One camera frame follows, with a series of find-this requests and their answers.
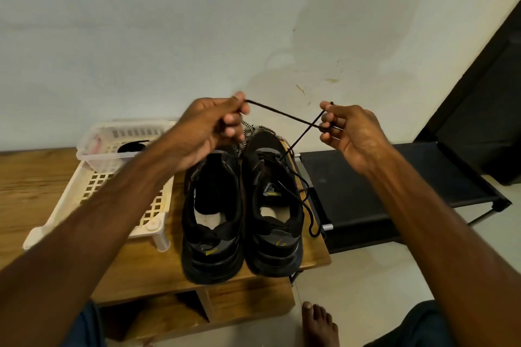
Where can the person's right hand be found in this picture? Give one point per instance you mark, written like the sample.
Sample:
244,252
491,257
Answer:
354,135

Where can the person's left hand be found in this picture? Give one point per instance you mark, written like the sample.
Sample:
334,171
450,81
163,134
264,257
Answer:
203,131

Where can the black shoelaces bundle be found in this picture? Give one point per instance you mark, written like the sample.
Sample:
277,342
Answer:
130,147

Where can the single black shoelace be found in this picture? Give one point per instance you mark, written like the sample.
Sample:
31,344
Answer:
281,116

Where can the black shoe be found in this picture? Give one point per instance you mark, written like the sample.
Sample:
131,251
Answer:
213,253
273,249

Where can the person's left forearm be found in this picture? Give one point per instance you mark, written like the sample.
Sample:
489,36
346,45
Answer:
73,253

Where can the person's right forearm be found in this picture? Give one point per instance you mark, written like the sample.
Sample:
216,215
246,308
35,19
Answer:
448,261

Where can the person's blue shorts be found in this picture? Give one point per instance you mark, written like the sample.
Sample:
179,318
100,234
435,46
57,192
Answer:
415,326

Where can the black shoe rack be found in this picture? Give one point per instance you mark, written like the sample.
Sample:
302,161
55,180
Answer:
391,188

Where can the large white plastic tray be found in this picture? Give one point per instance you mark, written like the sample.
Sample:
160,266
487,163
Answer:
155,212

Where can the small white plastic basket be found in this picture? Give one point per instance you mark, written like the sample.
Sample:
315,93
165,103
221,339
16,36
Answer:
98,151

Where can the dark door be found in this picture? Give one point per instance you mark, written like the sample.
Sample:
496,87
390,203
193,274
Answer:
484,107

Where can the low wooden table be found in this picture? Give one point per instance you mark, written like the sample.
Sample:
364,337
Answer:
20,196

